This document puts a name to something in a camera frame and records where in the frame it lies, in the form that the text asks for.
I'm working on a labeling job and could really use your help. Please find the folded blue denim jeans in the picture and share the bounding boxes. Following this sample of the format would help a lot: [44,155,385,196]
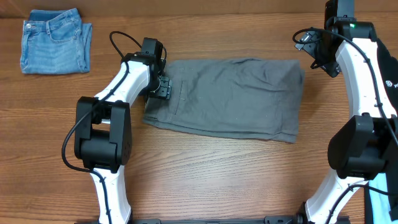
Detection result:
[20,8,93,75]

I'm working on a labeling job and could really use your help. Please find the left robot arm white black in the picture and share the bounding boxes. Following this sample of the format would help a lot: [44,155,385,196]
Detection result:
[72,37,172,223]

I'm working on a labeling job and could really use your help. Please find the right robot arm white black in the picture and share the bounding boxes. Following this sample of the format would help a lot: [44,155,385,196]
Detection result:
[292,0,397,223]

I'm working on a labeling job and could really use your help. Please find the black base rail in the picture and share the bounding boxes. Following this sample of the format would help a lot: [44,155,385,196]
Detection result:
[74,214,352,224]

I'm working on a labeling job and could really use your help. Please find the light blue cloth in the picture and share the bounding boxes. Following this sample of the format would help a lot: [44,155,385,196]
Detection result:
[368,173,392,224]

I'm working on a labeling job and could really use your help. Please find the grey shorts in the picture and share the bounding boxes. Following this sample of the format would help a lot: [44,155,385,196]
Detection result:
[143,58,305,143]

